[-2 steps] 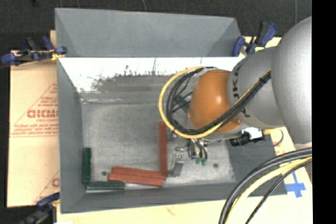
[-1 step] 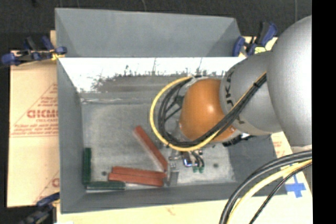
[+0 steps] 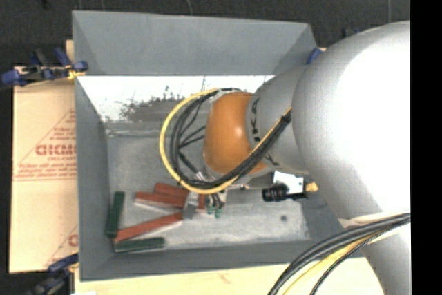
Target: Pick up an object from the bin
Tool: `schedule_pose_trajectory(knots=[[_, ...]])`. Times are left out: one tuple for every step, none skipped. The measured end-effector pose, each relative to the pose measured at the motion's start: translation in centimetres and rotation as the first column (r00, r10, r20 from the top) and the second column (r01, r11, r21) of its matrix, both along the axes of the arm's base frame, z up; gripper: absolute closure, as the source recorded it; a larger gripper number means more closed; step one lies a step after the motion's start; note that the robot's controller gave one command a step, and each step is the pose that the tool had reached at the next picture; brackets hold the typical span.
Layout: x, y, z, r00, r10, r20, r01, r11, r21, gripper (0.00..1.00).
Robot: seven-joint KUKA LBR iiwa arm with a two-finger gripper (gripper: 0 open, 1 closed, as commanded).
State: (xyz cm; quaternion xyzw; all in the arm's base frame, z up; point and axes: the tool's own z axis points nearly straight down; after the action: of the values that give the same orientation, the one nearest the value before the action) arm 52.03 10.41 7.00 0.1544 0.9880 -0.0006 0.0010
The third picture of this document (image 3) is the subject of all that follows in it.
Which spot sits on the black cylinder on white bracket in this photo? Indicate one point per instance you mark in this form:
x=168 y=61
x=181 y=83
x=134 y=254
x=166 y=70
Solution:
x=274 y=193

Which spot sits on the grey metal bin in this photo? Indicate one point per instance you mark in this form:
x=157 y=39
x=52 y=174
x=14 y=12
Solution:
x=145 y=45

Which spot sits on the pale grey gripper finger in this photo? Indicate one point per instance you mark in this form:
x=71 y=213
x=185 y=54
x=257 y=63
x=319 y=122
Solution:
x=193 y=198
x=189 y=211

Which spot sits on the brown cardboard board red print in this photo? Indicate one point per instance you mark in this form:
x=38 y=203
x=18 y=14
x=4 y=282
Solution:
x=41 y=134

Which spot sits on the red-brown flat block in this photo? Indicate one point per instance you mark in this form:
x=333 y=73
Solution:
x=157 y=199
x=171 y=189
x=146 y=227

